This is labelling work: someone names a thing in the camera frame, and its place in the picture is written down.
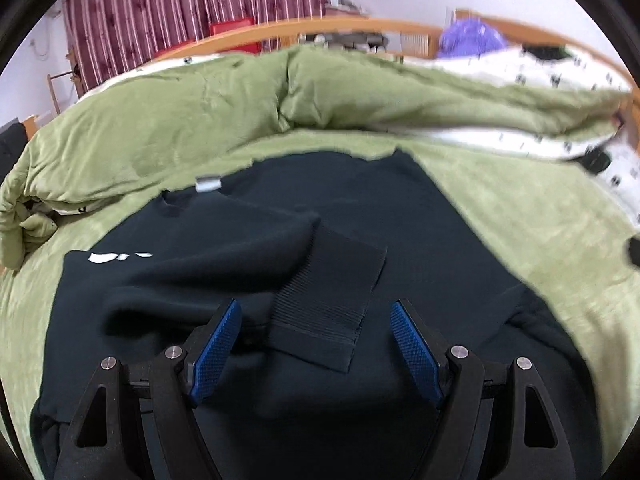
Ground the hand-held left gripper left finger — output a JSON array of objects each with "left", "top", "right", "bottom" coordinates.
[{"left": 52, "top": 299, "right": 243, "bottom": 480}]

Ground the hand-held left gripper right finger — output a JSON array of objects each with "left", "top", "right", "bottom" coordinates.
[{"left": 390, "top": 300, "right": 576, "bottom": 480}]

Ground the dark navy sweater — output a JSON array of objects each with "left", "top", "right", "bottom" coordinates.
[{"left": 30, "top": 147, "right": 608, "bottom": 480}]

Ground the green plush bed blanket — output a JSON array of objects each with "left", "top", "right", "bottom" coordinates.
[{"left": 0, "top": 127, "right": 640, "bottom": 480}]

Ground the green quilt white floral lining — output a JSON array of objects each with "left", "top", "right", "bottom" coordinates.
[{"left": 0, "top": 44, "right": 640, "bottom": 271}]

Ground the purple plush toy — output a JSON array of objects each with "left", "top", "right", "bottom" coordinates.
[{"left": 437, "top": 17, "right": 506, "bottom": 58}]

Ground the black clothing pile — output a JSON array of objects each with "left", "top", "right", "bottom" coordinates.
[{"left": 0, "top": 122, "right": 29, "bottom": 182}]

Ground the red box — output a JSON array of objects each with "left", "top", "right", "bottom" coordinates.
[
  {"left": 209, "top": 17, "right": 254, "bottom": 39},
  {"left": 156, "top": 39, "right": 194, "bottom": 59}
]

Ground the wooden rack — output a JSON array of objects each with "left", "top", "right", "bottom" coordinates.
[{"left": 46, "top": 50, "right": 84, "bottom": 112}]

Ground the maroon striped floral curtain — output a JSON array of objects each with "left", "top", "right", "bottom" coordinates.
[{"left": 62, "top": 0, "right": 333, "bottom": 88}]

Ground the wooden bed frame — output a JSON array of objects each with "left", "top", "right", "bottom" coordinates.
[{"left": 135, "top": 16, "right": 638, "bottom": 92}]

